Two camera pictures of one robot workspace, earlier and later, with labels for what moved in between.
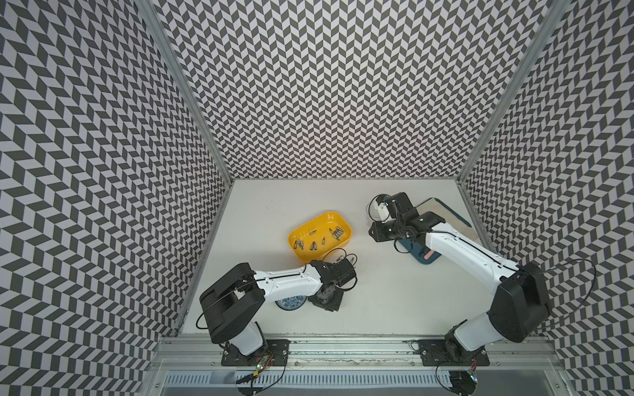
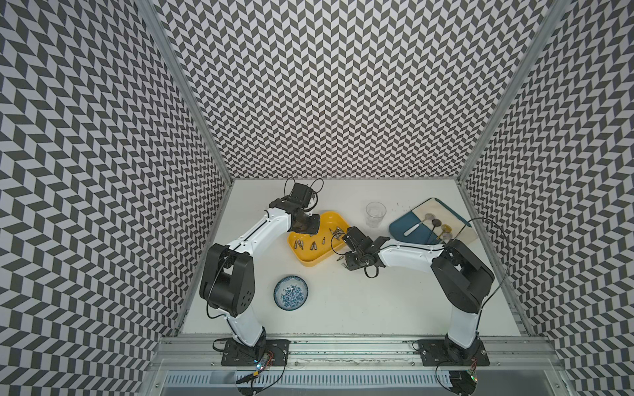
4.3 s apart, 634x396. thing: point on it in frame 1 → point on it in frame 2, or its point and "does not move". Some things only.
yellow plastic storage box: [314, 239] does not move
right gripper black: [379, 235] → [350, 264]
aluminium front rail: [530, 353] does not move
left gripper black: [333, 307] → [314, 227]
